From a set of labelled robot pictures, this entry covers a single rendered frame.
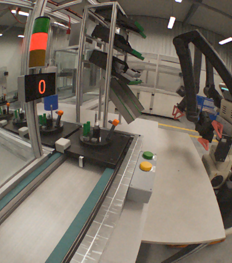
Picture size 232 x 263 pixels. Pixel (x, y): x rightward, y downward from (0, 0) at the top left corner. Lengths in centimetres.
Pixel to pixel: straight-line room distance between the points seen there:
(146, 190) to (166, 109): 429
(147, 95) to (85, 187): 422
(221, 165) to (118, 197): 71
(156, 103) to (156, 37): 574
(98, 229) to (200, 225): 34
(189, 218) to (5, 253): 54
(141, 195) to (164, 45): 908
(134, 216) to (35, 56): 54
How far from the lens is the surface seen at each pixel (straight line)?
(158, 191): 55
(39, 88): 40
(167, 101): 457
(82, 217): 34
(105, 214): 33
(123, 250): 40
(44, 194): 44
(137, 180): 42
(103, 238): 30
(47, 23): 43
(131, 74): 72
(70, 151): 51
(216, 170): 94
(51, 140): 60
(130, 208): 47
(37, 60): 40
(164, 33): 955
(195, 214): 54
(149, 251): 134
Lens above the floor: 124
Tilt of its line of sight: 24 degrees down
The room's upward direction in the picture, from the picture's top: 5 degrees clockwise
